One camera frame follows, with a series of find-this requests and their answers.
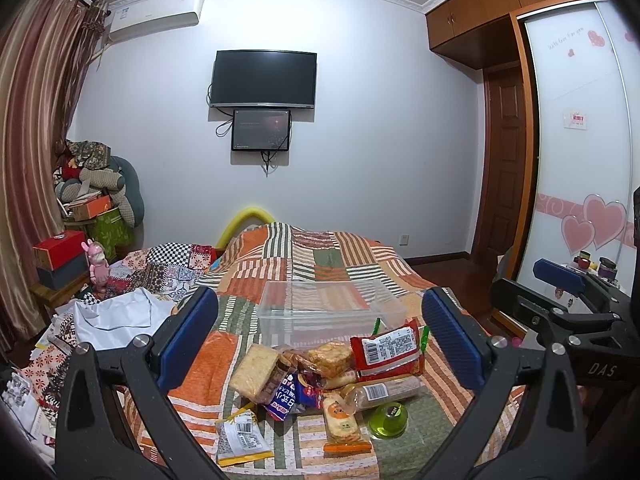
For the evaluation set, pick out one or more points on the striped brown curtain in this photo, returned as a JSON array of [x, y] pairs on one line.
[[45, 55]]

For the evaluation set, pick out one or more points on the pile of pillows and clothes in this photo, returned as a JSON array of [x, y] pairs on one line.
[[88, 170]]

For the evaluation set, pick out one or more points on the yellow white snack packet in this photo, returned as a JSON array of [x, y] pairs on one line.
[[240, 440]]

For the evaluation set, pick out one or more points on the wooden wardrobe cabinet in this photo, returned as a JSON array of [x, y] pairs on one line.
[[476, 33]]

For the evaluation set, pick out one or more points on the red snack bag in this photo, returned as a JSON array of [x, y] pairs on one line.
[[370, 373]]

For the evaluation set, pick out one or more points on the blue chip snack bag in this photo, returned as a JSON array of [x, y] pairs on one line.
[[298, 393]]

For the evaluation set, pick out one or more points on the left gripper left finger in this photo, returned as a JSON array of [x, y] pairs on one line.
[[93, 438]]

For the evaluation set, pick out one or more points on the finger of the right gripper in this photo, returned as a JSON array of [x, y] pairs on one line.
[[560, 277]]

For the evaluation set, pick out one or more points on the wall power outlet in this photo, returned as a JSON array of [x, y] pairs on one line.
[[404, 239]]

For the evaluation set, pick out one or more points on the green jelly cup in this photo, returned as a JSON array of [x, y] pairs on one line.
[[388, 420]]

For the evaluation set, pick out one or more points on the large wall television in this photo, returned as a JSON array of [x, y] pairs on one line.
[[246, 78]]

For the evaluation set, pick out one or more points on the red gift box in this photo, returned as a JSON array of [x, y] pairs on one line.
[[57, 250]]

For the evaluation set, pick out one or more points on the yellow foam noodle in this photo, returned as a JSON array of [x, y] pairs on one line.
[[245, 215]]

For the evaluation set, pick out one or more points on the small wall monitor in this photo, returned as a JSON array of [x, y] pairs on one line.
[[261, 130]]

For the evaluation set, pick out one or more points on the puffed rice cake pack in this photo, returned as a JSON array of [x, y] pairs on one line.
[[332, 359]]

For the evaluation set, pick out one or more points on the white plastic bag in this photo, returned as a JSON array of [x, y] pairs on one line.
[[113, 323]]

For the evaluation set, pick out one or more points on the green gift box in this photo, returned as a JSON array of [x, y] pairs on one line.
[[112, 232]]

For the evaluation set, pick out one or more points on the checkered patchwork quilt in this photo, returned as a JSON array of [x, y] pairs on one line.
[[168, 270]]

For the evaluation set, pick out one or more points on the orange cartoon cracker pack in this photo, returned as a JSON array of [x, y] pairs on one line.
[[343, 435]]

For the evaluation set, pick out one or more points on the zip bag green seal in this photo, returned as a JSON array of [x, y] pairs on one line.
[[405, 341]]

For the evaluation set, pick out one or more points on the purple label wafer roll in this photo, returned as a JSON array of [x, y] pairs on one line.
[[361, 397]]

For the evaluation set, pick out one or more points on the white air conditioner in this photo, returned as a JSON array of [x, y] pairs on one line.
[[148, 17]]

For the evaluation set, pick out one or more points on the sponge cake block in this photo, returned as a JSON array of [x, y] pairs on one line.
[[252, 377]]

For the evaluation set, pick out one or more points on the white sliding door with hearts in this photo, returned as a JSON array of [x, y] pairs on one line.
[[585, 62]]

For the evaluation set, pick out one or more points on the dark grey box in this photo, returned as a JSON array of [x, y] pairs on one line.
[[65, 274]]

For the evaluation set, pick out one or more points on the brown wooden door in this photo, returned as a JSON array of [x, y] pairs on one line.
[[504, 165]]

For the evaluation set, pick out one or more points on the clear plastic storage bin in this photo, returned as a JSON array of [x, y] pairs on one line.
[[305, 315]]

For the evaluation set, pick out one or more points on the pink plush toy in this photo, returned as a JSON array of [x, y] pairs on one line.
[[99, 268]]

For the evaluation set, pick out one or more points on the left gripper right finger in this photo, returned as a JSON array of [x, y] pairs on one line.
[[547, 439]]

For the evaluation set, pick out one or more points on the striped patchwork bedspread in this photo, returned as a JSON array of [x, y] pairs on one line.
[[278, 252]]

